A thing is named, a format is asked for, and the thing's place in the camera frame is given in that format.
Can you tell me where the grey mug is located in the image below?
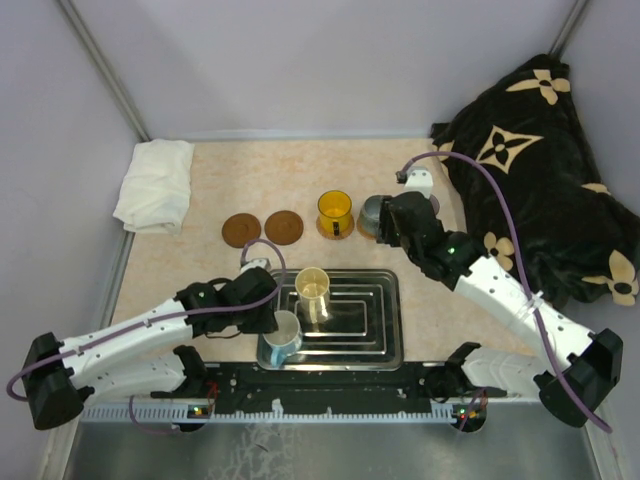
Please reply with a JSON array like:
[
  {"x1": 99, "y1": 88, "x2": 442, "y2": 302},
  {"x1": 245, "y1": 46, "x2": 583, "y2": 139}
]
[{"x1": 358, "y1": 195, "x2": 384, "y2": 236}]

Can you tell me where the woven rattan coaster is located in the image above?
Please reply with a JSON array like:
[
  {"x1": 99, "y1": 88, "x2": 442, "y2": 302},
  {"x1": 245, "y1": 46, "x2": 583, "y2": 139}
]
[
  {"x1": 315, "y1": 215, "x2": 355, "y2": 241},
  {"x1": 356, "y1": 220, "x2": 376, "y2": 241}
]

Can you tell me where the cream tall cup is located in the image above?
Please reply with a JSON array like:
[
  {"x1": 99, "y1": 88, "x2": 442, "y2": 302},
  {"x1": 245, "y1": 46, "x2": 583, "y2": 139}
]
[{"x1": 294, "y1": 267, "x2": 330, "y2": 325}]

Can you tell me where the dark wooden coaster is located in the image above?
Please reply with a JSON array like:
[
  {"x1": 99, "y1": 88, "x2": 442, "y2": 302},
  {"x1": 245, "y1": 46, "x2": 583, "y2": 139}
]
[
  {"x1": 221, "y1": 213, "x2": 262, "y2": 248},
  {"x1": 264, "y1": 210, "x2": 304, "y2": 246}
]

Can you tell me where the white mug blue handle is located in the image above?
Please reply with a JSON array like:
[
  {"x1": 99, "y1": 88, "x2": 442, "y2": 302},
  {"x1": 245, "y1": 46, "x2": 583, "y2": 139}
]
[{"x1": 263, "y1": 310, "x2": 303, "y2": 368}]

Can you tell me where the yellow cup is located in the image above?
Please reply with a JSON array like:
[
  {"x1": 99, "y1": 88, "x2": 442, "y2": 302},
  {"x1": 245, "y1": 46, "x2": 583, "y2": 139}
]
[{"x1": 317, "y1": 190, "x2": 353, "y2": 229}]

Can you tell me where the purple translucent cup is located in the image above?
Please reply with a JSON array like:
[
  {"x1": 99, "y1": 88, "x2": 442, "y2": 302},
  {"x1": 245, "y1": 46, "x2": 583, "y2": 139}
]
[{"x1": 429, "y1": 196, "x2": 440, "y2": 214}]

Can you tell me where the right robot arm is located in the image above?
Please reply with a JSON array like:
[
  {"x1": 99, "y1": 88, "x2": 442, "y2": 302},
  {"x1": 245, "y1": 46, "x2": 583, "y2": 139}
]
[{"x1": 376, "y1": 191, "x2": 623, "y2": 428}]

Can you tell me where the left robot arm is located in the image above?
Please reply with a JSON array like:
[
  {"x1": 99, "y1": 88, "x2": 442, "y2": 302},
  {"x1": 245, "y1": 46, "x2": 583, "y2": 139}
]
[{"x1": 19, "y1": 267, "x2": 280, "y2": 431}]

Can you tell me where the metal tray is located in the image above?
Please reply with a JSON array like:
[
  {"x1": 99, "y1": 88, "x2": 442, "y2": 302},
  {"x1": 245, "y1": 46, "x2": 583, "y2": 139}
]
[{"x1": 273, "y1": 269, "x2": 404, "y2": 371}]

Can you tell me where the white folded cloth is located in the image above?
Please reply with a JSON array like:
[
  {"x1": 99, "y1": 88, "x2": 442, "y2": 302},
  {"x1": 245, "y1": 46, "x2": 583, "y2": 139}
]
[{"x1": 113, "y1": 139, "x2": 195, "y2": 235}]

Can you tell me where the black floral blanket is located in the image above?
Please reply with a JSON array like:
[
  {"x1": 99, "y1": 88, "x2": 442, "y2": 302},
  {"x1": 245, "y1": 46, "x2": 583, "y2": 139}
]
[{"x1": 430, "y1": 55, "x2": 639, "y2": 307}]

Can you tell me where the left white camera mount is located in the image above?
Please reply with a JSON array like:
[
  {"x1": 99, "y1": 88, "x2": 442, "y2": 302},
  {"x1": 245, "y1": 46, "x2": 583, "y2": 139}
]
[{"x1": 242, "y1": 258, "x2": 271, "y2": 271}]

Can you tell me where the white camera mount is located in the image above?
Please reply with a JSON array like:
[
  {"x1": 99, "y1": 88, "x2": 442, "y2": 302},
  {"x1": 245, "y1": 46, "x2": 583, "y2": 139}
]
[
  {"x1": 242, "y1": 258, "x2": 271, "y2": 271},
  {"x1": 396, "y1": 166, "x2": 434, "y2": 199}
]

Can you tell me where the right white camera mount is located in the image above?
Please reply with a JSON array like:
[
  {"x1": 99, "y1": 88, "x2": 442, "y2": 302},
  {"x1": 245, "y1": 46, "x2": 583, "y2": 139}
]
[{"x1": 396, "y1": 166, "x2": 434, "y2": 199}]

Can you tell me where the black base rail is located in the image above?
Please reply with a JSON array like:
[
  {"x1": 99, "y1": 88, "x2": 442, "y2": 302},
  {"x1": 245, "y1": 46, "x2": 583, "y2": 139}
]
[{"x1": 151, "y1": 362, "x2": 475, "y2": 414}]

